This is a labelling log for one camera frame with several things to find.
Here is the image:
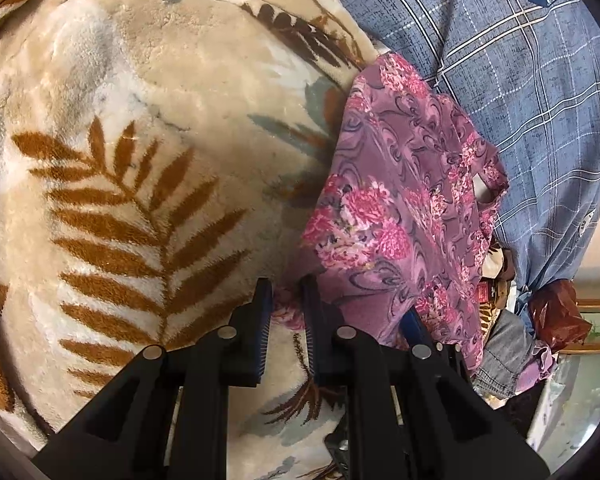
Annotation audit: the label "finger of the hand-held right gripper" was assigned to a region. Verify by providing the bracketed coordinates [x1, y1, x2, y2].
[400, 309, 473, 386]

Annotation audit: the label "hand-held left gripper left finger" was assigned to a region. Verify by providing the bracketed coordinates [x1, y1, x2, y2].
[30, 277, 273, 480]

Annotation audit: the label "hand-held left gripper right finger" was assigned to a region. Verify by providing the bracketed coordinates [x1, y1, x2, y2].
[300, 276, 552, 480]

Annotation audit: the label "purple floral shirt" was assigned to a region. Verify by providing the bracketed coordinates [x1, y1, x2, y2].
[270, 52, 511, 376]

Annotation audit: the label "denim jeans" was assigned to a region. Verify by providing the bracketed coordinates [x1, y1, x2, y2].
[472, 310, 538, 401]

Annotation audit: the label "brown cloth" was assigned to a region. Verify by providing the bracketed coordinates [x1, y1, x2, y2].
[495, 247, 518, 311]

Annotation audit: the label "framed green picture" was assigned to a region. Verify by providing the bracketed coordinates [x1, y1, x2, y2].
[555, 297, 600, 361]

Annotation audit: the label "cream leaf print blanket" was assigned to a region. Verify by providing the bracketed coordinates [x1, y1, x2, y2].
[0, 0, 381, 480]

